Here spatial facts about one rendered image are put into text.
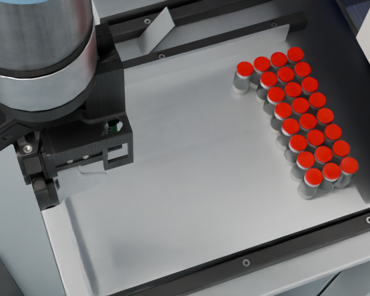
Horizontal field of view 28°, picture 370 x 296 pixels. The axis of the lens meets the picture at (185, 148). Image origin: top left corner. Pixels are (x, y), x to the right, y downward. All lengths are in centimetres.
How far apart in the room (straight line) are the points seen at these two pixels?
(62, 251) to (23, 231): 96
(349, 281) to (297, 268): 30
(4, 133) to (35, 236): 131
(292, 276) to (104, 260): 21
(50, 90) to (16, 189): 143
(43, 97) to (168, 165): 47
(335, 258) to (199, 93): 26
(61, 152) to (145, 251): 36
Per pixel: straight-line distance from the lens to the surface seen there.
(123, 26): 96
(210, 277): 82
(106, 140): 51
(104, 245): 85
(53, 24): 38
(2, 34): 38
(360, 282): 111
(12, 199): 184
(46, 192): 54
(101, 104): 50
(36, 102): 44
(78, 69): 43
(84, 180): 60
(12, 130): 49
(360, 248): 89
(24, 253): 179
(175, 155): 89
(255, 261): 83
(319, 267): 87
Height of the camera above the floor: 169
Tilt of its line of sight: 65 degrees down
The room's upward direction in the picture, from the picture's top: 7 degrees clockwise
